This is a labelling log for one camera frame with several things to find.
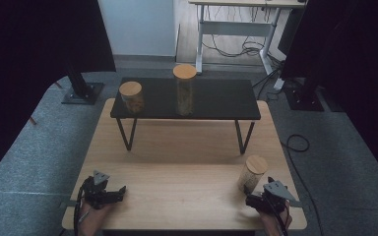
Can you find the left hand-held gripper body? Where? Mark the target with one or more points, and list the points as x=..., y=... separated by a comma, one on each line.
x=95, y=195

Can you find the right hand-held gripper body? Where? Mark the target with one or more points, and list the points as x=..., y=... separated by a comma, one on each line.
x=275, y=196

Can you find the jar with pale grains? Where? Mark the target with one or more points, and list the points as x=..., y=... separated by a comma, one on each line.
x=256, y=165

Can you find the black shelf with metal legs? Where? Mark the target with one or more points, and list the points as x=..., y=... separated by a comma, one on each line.
x=216, y=98

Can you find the short jar with brown contents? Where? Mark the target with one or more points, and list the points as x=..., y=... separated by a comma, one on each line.
x=130, y=89

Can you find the person's left hand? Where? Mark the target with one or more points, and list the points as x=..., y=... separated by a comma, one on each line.
x=91, y=218

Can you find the person's right hand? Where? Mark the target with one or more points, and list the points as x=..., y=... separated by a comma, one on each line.
x=274, y=223

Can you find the grey tape strip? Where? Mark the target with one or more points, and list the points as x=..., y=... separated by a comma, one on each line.
x=299, y=204
x=66, y=205

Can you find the black stand with square base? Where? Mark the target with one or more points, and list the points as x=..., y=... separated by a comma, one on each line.
x=303, y=100
x=82, y=91

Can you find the black flat panel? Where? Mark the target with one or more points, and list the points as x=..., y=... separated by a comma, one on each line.
x=290, y=32

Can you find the white desk frame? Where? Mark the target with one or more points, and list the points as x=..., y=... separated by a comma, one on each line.
x=236, y=28

